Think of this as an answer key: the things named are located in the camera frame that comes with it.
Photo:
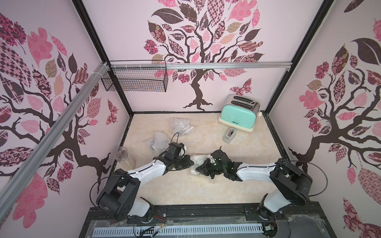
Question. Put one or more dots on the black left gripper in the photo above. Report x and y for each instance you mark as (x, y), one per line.
(188, 160)

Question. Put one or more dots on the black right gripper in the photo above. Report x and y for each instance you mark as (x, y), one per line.
(208, 166)

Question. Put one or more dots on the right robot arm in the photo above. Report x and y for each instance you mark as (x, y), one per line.
(292, 184)

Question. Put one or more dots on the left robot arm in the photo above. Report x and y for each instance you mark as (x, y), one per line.
(119, 196)

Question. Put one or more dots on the grey tape dispenser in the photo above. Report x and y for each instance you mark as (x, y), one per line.
(230, 135)

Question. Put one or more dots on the clear drinking glass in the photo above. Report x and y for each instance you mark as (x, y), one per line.
(124, 159)

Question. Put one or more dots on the mint green toaster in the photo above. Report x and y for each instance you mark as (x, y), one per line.
(240, 112)

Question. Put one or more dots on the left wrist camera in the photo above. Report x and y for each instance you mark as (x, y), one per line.
(176, 150)

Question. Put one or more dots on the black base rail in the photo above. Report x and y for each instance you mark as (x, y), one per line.
(161, 213)

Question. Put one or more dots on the black wire basket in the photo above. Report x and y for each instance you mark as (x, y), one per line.
(136, 76)

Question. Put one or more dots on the aluminium rail back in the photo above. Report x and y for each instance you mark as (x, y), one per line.
(219, 65)

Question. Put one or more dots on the aluminium rail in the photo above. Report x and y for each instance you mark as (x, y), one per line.
(25, 173)
(219, 65)

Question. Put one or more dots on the white slotted cable duct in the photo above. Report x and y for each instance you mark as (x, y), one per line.
(176, 231)

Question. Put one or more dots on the aluminium rail left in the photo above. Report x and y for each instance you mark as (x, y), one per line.
(25, 173)

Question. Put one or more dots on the black corner frame post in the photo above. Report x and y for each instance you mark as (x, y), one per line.
(85, 18)

